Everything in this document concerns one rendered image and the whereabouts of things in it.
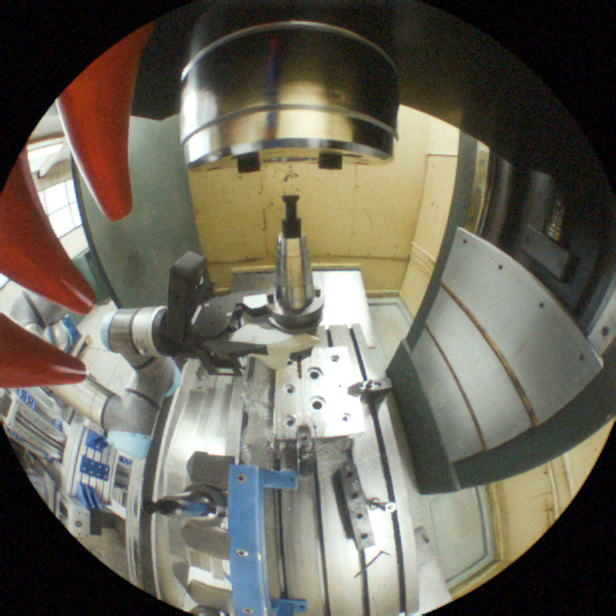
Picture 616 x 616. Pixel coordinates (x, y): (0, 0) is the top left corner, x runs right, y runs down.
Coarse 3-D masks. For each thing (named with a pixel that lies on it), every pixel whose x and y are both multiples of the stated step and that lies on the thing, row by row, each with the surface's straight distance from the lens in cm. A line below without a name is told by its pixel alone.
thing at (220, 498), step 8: (192, 488) 30; (200, 488) 30; (208, 488) 29; (216, 496) 29; (224, 496) 30; (216, 504) 29; (224, 504) 29; (224, 512) 31; (216, 520) 29; (224, 520) 31
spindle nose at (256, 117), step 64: (256, 0) 15; (320, 0) 14; (192, 64) 15; (256, 64) 11; (320, 64) 11; (384, 64) 14; (192, 128) 12; (256, 128) 9; (320, 128) 9; (384, 128) 12
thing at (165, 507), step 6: (144, 504) 22; (150, 504) 21; (156, 504) 22; (162, 504) 22; (168, 504) 23; (174, 504) 23; (150, 510) 21; (156, 510) 21; (162, 510) 22; (168, 510) 23; (174, 510) 23
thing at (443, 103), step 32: (384, 0) 17; (416, 0) 17; (160, 32) 19; (416, 32) 19; (448, 32) 19; (480, 32) 19; (160, 64) 23; (416, 64) 23; (448, 64) 23; (480, 64) 22; (512, 64) 21; (160, 96) 29; (416, 96) 31; (448, 96) 29; (480, 96) 27; (512, 96) 26; (544, 96) 24; (480, 128) 38; (512, 128) 34; (544, 128) 30; (576, 128) 27; (512, 160) 50; (544, 160) 42; (576, 160) 35; (608, 192) 40
